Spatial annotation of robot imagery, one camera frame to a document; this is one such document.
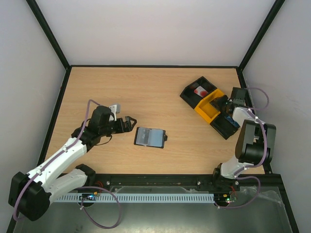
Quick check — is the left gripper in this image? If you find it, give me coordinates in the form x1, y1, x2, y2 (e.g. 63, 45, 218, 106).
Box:
100, 116, 137, 137

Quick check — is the black card holder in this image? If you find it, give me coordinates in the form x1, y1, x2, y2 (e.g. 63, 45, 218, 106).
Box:
134, 127, 168, 149

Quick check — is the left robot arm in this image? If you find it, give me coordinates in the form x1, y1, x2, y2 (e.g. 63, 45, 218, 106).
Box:
8, 104, 137, 221

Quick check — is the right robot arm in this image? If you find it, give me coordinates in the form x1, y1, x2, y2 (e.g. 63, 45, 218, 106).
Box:
212, 96, 276, 190

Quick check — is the blue card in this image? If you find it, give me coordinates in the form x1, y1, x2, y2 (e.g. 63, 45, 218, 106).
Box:
226, 116, 240, 129

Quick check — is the dark card in yellow bin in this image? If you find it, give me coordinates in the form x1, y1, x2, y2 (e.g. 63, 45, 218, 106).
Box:
210, 99, 220, 111

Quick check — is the red white card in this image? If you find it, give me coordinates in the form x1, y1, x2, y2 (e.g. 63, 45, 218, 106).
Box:
194, 85, 208, 98

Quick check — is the black bin near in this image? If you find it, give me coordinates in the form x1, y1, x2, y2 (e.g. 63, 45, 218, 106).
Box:
210, 113, 239, 140

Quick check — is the black bin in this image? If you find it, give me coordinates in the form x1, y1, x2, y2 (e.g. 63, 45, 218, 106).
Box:
180, 76, 217, 109
210, 113, 239, 140

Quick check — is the yellow bin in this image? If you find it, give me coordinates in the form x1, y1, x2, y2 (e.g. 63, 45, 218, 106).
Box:
194, 88, 224, 124

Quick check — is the black bin far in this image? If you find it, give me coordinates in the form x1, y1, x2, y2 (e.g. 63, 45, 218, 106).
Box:
180, 76, 217, 109

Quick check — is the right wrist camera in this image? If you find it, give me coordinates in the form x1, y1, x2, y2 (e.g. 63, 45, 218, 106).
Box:
230, 87, 247, 106

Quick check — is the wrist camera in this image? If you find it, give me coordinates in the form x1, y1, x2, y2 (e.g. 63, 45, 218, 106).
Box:
230, 87, 247, 106
109, 103, 121, 121

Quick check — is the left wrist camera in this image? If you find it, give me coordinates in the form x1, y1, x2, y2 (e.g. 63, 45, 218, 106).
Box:
109, 103, 121, 121

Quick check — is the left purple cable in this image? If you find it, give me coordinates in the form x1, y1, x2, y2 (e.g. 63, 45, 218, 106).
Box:
12, 99, 122, 229

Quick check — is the black front rail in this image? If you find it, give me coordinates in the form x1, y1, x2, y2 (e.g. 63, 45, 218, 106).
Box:
24, 172, 282, 192

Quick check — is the white slotted cable duct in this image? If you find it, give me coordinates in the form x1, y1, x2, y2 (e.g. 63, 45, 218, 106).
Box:
56, 193, 214, 203

